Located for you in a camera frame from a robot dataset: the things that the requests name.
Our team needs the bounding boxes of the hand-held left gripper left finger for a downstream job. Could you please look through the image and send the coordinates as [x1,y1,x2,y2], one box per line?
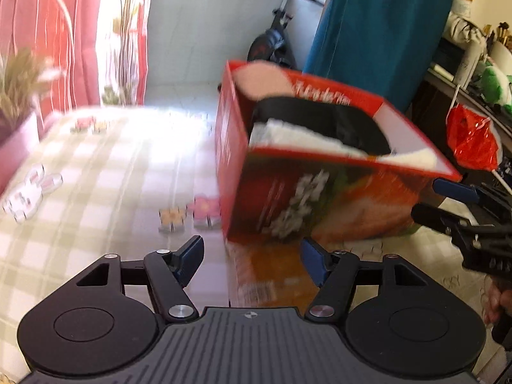
[74,235,205,323]

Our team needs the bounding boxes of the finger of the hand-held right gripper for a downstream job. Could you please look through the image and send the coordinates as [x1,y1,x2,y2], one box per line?
[433,178,499,209]
[411,203,473,236]

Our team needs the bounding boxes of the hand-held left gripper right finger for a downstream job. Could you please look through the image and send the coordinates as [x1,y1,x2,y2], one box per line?
[300,237,436,323]

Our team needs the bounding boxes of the orange cracker packet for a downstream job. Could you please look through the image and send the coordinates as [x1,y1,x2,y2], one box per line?
[224,242,332,309]

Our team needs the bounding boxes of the red strawberry print box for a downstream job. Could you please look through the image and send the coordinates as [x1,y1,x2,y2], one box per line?
[214,60,463,245]

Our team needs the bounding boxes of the black cloth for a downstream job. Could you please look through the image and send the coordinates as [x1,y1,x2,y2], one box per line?
[251,96,393,156]

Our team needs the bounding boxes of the pink knitted scarf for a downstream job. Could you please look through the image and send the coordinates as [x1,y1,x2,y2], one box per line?
[233,62,293,101]

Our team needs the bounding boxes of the person's right hand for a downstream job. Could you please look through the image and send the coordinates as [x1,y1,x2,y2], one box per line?
[483,278,512,327]

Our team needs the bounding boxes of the red plastic bag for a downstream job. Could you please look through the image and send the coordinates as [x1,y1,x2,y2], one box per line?
[446,104,501,171]

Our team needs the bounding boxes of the translucent white plastic bag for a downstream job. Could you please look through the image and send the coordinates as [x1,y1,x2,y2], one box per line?
[486,122,505,169]

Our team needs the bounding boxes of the dark desk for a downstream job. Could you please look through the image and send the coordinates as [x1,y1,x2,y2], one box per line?
[408,66,512,177]

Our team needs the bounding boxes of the green plush toy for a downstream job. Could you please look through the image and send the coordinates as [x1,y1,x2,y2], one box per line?
[482,64,512,107]

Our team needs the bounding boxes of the plaid bedsheet with rabbits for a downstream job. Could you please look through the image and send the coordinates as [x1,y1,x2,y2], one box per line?
[0,106,512,381]

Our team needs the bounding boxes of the white bottle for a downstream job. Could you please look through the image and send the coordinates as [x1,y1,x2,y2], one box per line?
[458,42,483,85]

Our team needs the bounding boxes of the black case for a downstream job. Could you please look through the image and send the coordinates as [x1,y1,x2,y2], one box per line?
[434,40,465,73]

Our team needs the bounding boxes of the white brush holder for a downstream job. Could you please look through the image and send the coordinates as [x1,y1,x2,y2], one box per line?
[490,42,512,69]

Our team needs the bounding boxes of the bunch of makeup brushes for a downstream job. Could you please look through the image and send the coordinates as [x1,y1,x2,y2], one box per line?
[482,22,512,47]

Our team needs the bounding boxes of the teal curtain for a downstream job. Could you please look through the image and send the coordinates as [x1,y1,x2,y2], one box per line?
[302,0,460,117]

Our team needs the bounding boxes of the black exercise bike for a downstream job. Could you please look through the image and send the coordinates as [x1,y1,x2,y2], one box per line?
[218,0,340,93]

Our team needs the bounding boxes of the potted plant pink pot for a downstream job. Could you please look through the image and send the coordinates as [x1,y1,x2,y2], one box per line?
[0,0,155,193]

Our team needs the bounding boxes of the beige drawstring bag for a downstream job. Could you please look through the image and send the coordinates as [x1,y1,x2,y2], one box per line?
[444,12,485,45]

